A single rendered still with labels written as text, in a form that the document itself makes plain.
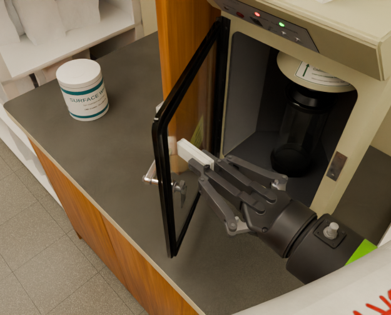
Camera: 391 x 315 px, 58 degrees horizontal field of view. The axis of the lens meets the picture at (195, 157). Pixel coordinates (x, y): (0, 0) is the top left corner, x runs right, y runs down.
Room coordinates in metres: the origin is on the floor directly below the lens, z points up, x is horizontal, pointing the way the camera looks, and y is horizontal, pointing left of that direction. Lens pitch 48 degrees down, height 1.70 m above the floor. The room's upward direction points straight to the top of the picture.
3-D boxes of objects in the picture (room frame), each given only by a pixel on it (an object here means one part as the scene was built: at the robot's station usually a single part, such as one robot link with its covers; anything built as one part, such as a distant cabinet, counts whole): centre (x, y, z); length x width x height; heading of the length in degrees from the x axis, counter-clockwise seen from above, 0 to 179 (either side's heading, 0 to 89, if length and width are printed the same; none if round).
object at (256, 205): (0.30, -0.05, 1.28); 0.11 x 0.01 x 0.04; 46
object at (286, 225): (0.26, -0.11, 1.28); 0.09 x 0.08 x 0.07; 45
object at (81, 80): (0.89, 0.35, 1.01); 0.13 x 0.13 x 0.15
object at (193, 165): (0.34, 0.00, 1.28); 0.05 x 0.03 x 0.01; 45
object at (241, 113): (0.61, -0.25, 1.19); 0.26 x 0.24 x 0.35; 45
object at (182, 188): (0.37, 0.03, 1.18); 0.02 x 0.02 x 0.06; 71
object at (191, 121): (0.48, 0.00, 1.19); 0.30 x 0.01 x 0.40; 161
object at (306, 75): (0.58, -0.25, 1.34); 0.18 x 0.18 x 0.05
